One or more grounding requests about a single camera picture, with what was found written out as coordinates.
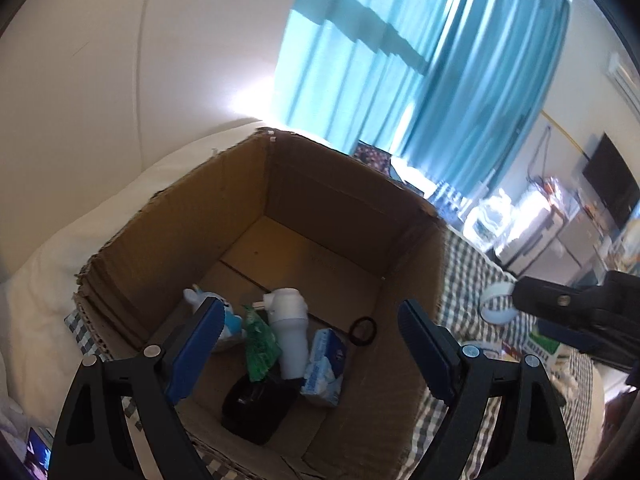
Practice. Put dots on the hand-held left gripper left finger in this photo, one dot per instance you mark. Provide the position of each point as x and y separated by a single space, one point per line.
200 345

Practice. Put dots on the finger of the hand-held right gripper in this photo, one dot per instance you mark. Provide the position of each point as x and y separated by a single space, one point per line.
545 297
570 337

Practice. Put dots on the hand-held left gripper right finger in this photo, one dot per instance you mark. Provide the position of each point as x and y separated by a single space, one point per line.
425 350

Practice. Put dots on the white blue toy figure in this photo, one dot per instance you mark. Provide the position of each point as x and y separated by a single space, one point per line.
232 320

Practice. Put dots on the white tape roll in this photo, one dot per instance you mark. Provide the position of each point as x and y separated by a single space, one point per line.
495 316

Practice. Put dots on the green foil packet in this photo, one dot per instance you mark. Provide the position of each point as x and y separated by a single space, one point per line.
260 350

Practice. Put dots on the black fabric pouch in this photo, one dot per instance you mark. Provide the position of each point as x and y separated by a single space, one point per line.
255 410

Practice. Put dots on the white handheld device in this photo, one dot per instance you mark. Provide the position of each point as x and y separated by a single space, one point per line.
290 340

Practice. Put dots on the blue tissue packet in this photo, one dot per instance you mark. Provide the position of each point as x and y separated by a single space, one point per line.
325 365

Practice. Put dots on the brown cardboard box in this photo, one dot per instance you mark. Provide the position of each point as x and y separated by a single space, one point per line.
320 200

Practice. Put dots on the silver small fridge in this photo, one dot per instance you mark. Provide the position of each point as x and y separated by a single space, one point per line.
575 245

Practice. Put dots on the white suitcase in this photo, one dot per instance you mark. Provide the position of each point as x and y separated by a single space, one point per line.
532 230

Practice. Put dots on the grey white checkered cloth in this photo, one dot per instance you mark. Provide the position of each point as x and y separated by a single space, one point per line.
465 270

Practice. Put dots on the large clear water jug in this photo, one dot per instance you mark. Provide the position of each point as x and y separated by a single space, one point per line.
487 222

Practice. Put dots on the clear plastic bag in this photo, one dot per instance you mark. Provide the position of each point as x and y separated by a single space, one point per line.
550 187

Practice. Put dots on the pack of water bottles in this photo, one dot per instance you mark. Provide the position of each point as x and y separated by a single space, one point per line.
450 200

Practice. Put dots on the small lit screen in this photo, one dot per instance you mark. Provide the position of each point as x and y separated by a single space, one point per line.
37 452

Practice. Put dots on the dark dotted bag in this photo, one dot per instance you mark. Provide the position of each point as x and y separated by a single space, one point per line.
372 157

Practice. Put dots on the white air conditioner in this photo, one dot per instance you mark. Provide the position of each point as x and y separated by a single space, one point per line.
625 80

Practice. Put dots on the teal window curtain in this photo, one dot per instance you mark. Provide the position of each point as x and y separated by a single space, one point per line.
400 35

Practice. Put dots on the black wall television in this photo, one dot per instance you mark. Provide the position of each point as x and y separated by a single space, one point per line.
607 180

